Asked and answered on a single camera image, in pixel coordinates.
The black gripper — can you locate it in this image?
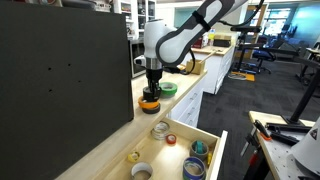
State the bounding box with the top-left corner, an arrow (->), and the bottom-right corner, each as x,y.
146,68 -> 164,100

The black electrical tape roll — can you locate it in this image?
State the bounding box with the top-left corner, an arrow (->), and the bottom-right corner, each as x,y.
142,85 -> 163,103

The green tape roll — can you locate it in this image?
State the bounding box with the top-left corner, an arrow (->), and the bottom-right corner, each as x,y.
158,81 -> 179,97

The orange tape roll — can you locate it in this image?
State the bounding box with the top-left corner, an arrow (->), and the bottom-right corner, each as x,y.
137,95 -> 161,111

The flat black tape roll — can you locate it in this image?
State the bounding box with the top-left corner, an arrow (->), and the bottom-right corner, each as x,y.
141,104 -> 162,115

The clear tape roll stack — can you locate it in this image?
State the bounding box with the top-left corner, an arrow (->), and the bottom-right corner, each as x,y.
151,121 -> 171,141

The small red tape roll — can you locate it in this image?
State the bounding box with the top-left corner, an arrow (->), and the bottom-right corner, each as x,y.
165,133 -> 177,147

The wooden drawer white front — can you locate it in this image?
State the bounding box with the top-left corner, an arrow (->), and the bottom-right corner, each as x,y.
95,116 -> 230,180

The teal and grey tape roll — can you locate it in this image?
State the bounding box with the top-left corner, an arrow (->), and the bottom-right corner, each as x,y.
188,139 -> 210,161

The white tape roll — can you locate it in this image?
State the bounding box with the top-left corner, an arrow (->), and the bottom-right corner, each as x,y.
130,161 -> 155,180

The thin yellow tape roll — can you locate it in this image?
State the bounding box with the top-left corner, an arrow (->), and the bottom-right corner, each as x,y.
206,152 -> 214,167

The blue tape roll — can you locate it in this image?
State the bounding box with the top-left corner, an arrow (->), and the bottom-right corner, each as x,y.
182,156 -> 207,180

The black microwave oven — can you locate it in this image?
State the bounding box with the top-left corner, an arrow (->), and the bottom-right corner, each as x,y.
128,38 -> 150,80

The small wooden box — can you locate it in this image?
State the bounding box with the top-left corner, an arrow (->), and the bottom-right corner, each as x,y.
185,59 -> 206,76

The wooden stick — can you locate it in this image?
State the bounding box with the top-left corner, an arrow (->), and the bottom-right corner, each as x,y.
199,49 -> 218,65

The white cabinet wooden top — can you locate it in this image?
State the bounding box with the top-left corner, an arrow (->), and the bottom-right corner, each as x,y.
191,44 -> 238,96

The red white box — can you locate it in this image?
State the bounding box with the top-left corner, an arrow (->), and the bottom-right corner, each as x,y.
197,35 -> 210,50

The white glass door shelf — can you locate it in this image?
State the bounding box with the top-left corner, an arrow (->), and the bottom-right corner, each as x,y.
113,0 -> 158,40

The small bottle yellow label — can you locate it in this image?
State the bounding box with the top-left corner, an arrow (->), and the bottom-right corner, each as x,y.
207,28 -> 216,47

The black box on counter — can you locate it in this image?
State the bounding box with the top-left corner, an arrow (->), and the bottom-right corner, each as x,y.
213,34 -> 233,48

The yellow floor mat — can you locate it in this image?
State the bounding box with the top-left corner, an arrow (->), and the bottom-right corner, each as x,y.
229,70 -> 256,83

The black metal tool chest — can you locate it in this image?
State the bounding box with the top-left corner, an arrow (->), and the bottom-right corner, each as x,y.
0,1 -> 135,180

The blue office chair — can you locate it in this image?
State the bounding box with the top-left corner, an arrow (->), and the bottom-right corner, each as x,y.
251,36 -> 278,75

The black orange bar clamp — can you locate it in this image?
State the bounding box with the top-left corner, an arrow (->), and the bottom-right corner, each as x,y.
252,119 -> 273,141

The black bench edge clamp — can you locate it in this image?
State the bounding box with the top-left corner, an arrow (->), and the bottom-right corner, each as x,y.
239,133 -> 265,168

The black office desk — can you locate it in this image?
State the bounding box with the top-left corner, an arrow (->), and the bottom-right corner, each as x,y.
234,43 -> 303,73

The black clamp bar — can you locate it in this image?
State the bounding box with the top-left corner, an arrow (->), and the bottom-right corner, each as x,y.
269,131 -> 300,147

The perforated robot workbench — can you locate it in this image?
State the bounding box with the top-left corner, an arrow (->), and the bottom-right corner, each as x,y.
248,110 -> 320,180

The black stand pole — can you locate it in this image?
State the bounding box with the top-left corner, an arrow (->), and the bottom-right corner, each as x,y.
265,66 -> 320,134

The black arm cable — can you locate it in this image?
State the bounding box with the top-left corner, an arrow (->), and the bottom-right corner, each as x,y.
164,0 -> 266,76

